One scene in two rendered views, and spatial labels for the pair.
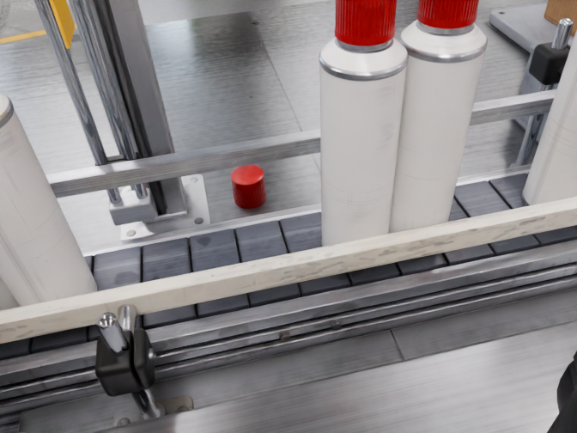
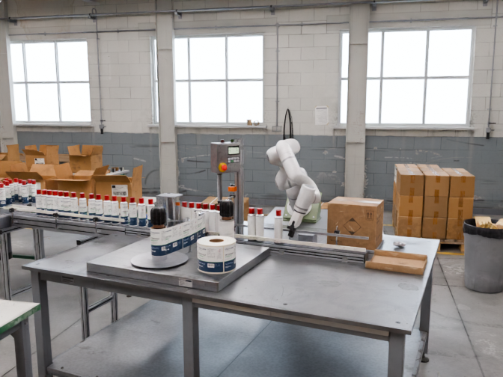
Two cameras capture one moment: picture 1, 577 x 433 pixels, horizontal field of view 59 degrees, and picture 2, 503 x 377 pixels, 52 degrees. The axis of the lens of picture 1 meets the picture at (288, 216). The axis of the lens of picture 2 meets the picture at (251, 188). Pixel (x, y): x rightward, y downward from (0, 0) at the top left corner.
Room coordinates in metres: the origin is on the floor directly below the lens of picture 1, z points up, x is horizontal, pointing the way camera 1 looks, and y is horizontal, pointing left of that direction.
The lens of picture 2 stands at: (-2.33, -1.79, 1.73)
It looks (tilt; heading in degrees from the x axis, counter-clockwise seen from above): 9 degrees down; 34
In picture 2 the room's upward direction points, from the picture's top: straight up
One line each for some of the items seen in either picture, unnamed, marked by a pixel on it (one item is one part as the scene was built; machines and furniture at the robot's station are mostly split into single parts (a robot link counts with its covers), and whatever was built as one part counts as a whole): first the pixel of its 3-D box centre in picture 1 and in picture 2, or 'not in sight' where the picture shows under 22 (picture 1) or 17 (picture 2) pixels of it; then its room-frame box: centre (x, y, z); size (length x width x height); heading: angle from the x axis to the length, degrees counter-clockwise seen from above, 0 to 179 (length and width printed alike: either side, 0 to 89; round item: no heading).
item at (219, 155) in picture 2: not in sight; (225, 157); (0.33, 0.18, 1.38); 0.17 x 0.10 x 0.19; 155
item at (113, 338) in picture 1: (134, 374); not in sight; (0.18, 0.10, 0.89); 0.03 x 0.03 x 0.12; 10
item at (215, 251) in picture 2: not in sight; (216, 253); (-0.27, -0.20, 0.95); 0.20 x 0.20 x 0.14
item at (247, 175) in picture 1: (248, 186); not in sight; (0.41, 0.04, 0.85); 0.03 x 0.03 x 0.03
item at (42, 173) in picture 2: not in sight; (35, 183); (0.61, 2.65, 0.97); 0.45 x 0.38 x 0.37; 23
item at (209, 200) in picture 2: not in sight; (224, 210); (3.65, 2.66, 0.16); 0.65 x 0.54 x 0.32; 115
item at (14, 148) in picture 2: not in sight; (3, 157); (1.81, 5.19, 0.97); 0.51 x 0.36 x 0.37; 23
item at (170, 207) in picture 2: not in sight; (170, 215); (0.11, 0.46, 1.01); 0.14 x 0.13 x 0.26; 100
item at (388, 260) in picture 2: not in sight; (397, 261); (0.44, -0.92, 0.85); 0.30 x 0.26 x 0.04; 100
